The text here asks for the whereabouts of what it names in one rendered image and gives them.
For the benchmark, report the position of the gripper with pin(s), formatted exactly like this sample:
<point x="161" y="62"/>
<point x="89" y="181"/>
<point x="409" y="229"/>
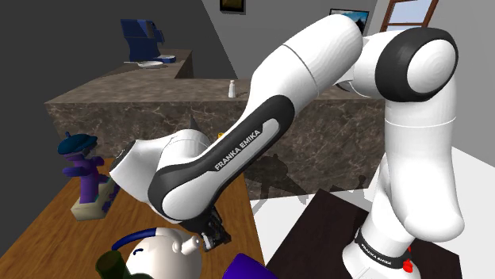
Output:
<point x="215" y="228"/>

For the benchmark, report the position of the blue coffee machine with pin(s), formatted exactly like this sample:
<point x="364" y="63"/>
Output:
<point x="140" y="38"/>

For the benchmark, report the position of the dark framed wall picture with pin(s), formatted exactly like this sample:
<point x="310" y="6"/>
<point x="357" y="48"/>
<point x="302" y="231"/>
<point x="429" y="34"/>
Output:
<point x="232" y="5"/>

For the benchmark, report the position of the brown marble kitchen counter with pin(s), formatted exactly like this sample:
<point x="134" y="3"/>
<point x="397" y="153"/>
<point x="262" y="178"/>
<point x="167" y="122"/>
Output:
<point x="154" y="112"/>

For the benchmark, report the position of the dark green bottle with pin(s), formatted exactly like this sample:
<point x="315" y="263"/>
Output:
<point x="114" y="266"/>

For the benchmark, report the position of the blue framed wall picture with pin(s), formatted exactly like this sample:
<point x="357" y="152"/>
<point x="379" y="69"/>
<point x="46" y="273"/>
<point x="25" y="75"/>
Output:
<point x="357" y="17"/>

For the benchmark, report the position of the purple box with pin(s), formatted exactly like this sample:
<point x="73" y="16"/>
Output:
<point x="247" y="268"/>

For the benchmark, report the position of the purple figure on cream base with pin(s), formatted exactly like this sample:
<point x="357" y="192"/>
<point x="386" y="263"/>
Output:
<point x="88" y="174"/>

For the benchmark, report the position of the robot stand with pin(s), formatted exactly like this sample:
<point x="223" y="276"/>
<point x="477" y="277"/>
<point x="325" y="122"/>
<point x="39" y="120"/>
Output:
<point x="321" y="239"/>

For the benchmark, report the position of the white salt shaker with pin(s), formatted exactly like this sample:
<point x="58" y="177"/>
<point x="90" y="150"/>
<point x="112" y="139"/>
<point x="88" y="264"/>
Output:
<point x="232" y="89"/>

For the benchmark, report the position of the blue and white dish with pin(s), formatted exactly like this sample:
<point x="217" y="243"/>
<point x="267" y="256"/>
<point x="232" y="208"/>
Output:
<point x="168" y="58"/>

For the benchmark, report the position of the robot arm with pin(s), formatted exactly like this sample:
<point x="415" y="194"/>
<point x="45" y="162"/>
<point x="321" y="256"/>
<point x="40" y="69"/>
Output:
<point x="417" y="162"/>

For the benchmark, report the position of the brown framed window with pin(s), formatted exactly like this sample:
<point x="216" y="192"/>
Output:
<point x="410" y="13"/>

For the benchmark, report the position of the white plate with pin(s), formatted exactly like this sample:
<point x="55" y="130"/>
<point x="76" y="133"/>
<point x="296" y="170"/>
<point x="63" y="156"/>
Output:
<point x="151" y="64"/>

